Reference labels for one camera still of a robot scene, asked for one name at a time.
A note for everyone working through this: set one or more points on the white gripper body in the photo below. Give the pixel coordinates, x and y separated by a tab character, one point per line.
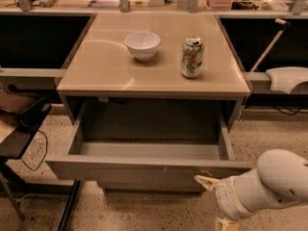
225	193

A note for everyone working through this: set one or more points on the beige top cabinet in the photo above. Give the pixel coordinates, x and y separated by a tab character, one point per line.
102	66

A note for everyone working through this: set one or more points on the black side stand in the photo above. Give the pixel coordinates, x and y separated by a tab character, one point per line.
22	113

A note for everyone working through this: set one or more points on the green white soda can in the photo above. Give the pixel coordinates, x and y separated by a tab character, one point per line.
192	57

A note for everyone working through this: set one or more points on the white ceramic bowl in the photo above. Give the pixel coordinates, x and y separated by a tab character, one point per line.
142	45

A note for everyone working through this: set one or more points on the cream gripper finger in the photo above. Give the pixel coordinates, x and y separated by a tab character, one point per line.
226	224
208	183

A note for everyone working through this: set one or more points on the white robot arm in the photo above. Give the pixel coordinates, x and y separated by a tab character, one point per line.
279	181

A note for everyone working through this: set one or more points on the white curved plastic cover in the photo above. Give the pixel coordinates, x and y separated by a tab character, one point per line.
285	79

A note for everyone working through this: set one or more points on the white rod with tip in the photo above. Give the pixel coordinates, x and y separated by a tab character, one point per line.
283	26

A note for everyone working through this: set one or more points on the grey top drawer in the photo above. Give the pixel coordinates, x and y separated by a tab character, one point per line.
148	145

